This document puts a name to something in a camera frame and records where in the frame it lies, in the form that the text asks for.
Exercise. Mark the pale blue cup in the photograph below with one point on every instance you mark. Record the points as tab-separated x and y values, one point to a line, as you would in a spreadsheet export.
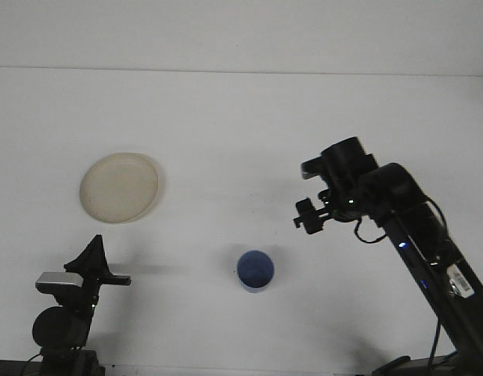
255	270

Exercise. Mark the pale round plate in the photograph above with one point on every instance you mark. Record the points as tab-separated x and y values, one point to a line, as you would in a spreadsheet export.
120	188

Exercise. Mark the grey camera box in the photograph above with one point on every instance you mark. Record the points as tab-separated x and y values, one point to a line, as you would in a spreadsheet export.
57	281
311	167

